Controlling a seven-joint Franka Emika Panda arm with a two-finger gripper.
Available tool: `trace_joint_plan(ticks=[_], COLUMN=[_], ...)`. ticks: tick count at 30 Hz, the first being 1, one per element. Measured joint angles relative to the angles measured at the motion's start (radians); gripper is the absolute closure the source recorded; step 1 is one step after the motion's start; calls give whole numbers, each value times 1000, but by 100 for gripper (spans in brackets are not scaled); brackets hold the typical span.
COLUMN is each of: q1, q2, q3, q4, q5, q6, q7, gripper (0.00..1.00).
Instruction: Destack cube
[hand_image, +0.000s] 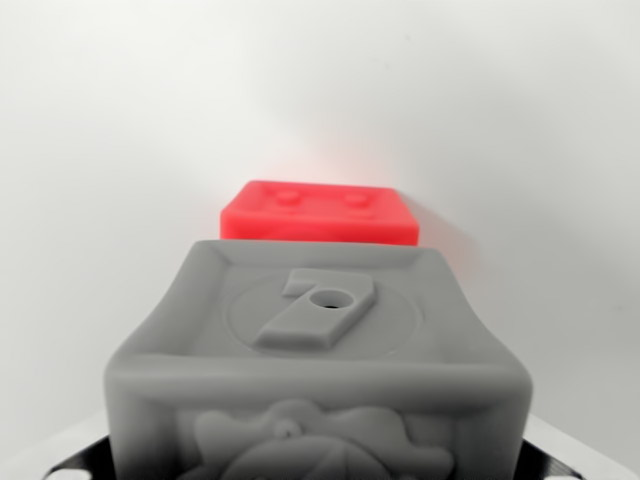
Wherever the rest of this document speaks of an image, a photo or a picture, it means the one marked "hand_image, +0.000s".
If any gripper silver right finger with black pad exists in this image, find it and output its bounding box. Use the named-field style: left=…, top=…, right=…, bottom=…
left=517, top=419, right=596, bottom=480

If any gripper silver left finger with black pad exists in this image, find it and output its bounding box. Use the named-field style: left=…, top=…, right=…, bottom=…
left=42, top=424, right=119, bottom=480

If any grey embossed number cube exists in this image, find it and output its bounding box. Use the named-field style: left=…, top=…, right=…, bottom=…
left=102, top=238, right=534, bottom=480

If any red embossed cube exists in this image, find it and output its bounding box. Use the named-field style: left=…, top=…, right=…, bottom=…
left=219, top=178, right=420, bottom=247

